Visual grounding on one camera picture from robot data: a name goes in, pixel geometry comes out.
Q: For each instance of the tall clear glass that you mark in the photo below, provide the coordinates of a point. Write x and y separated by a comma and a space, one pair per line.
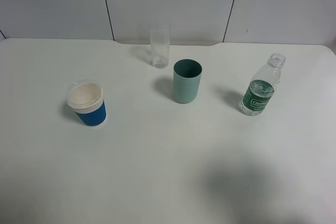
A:
160, 44

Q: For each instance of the teal green plastic cup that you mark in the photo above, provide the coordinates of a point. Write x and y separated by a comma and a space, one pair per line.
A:
186, 78

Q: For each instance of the blue cup with white rim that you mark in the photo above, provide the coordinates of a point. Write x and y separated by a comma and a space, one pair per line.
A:
85, 98

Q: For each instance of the clear bottle with green label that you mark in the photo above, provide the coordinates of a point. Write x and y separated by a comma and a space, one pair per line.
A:
262, 86

